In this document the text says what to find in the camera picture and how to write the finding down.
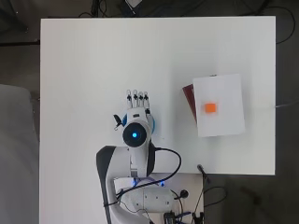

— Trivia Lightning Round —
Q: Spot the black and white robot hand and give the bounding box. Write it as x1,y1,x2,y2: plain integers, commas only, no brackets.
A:
112,89,157,137

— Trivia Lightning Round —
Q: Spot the dark red book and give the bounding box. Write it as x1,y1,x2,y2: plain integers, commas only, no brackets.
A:
181,83,198,123

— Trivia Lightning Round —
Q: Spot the orange cube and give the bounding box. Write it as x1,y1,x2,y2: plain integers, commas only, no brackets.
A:
205,103,218,114

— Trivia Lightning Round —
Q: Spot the black microphone on stand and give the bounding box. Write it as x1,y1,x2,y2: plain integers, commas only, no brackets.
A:
192,164,211,224

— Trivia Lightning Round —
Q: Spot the grey cloth cover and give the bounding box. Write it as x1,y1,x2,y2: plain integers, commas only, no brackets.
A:
0,83,41,224

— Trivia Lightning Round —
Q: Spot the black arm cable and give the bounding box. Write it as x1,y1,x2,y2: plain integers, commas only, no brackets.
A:
102,147,182,208

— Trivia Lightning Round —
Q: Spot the black floor cable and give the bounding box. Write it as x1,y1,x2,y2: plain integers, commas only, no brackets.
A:
249,5,296,46

